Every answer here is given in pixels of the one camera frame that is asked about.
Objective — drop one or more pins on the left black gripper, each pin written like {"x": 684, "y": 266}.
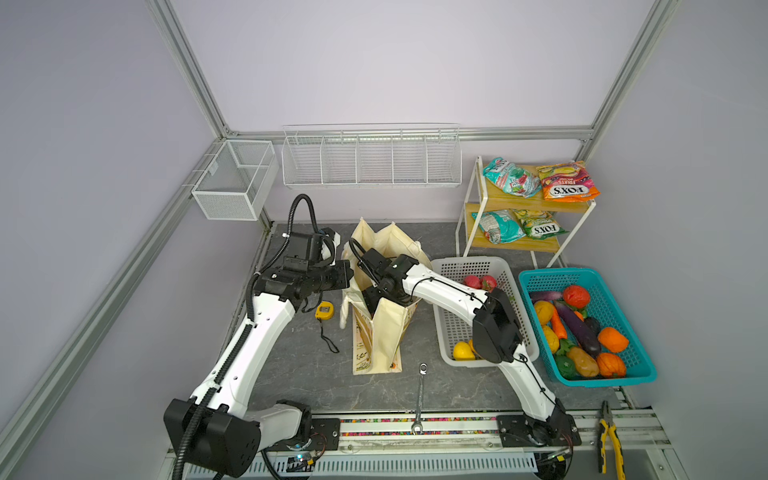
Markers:
{"x": 344, "y": 273}

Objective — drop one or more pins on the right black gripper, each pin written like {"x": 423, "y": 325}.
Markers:
{"x": 370, "y": 297}

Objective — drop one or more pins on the cream floral tote bag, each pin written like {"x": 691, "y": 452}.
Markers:
{"x": 378, "y": 331}

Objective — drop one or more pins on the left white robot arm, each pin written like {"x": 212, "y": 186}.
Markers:
{"x": 211, "y": 428}

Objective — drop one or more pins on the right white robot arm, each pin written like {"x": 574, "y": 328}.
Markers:
{"x": 495, "y": 329}

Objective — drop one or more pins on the teal snack bag lower shelf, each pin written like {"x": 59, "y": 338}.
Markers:
{"x": 499, "y": 226}

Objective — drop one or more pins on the teal snack bag shelf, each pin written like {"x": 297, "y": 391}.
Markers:
{"x": 511, "y": 178}
{"x": 499, "y": 226}

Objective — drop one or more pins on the green Fox's candy bag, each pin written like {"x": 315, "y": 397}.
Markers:
{"x": 538, "y": 225}

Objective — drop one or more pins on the teal snack bag upper shelf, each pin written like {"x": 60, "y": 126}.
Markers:
{"x": 511, "y": 178}

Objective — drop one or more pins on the orange Fox's candy bag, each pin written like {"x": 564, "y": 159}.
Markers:
{"x": 567, "y": 183}

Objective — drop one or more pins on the yellow tape measure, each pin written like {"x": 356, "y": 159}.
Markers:
{"x": 324, "y": 312}

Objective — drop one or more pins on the white plastic basket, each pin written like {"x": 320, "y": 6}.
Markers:
{"x": 451, "y": 329}

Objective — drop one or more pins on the red dragon fruit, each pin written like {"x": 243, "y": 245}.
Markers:
{"x": 473, "y": 281}

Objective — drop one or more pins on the silver combination wrench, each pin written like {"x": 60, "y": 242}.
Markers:
{"x": 416, "y": 426}

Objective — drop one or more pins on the red apple in white basket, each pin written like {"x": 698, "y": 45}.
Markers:
{"x": 488, "y": 283}

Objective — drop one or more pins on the yellow lemon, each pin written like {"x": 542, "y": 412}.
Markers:
{"x": 463, "y": 351}

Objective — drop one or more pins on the small white mesh basket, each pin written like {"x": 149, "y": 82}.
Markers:
{"x": 237, "y": 180}

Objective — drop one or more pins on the white two-tier wooden shelf rack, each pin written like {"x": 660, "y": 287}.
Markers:
{"x": 482, "y": 195}

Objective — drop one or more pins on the orange carrot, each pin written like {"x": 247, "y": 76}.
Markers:
{"x": 557, "y": 326}

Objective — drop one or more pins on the red tomato in teal basket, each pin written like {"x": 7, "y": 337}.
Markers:
{"x": 576, "y": 297}

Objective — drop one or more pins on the purple eggplant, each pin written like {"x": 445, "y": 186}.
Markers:
{"x": 585, "y": 336}

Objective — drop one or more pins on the green bell pepper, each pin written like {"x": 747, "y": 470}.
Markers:
{"x": 566, "y": 367}

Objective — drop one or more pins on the brown potato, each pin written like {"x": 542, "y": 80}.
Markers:
{"x": 585, "y": 365}

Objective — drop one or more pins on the orange bell pepper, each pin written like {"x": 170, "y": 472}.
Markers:
{"x": 613, "y": 340}

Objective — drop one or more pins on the orange pumpkin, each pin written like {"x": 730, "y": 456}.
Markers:
{"x": 611, "y": 366}

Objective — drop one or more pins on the long white wire basket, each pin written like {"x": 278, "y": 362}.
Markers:
{"x": 372, "y": 155}

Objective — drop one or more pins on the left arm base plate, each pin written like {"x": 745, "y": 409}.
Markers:
{"x": 321, "y": 434}

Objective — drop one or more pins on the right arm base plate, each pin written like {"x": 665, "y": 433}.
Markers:
{"x": 520, "y": 430}

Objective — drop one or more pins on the yellow handled pliers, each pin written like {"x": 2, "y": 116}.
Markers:
{"x": 607, "y": 430}

